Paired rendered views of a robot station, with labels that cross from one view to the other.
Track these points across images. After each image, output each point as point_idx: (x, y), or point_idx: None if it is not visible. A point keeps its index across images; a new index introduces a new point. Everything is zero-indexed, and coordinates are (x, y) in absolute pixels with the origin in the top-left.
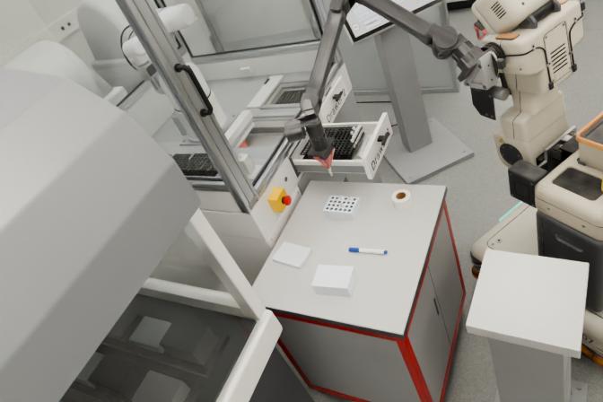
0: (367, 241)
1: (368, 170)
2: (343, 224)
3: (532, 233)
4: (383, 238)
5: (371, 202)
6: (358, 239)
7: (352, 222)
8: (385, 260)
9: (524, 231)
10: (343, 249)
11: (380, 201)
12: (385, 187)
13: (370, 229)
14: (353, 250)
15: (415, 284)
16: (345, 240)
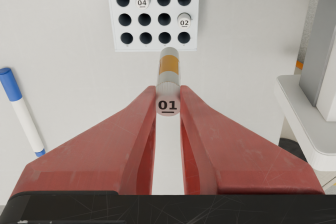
0: (56, 100)
1: (286, 115)
2: (90, 6)
3: (283, 128)
4: (82, 131)
5: (205, 63)
6: (54, 75)
7: (110, 33)
8: (23, 151)
9: (286, 121)
10: (2, 45)
11: (210, 90)
12: (274, 84)
13: (99, 94)
14: (2, 85)
15: (3, 204)
16: (36, 40)
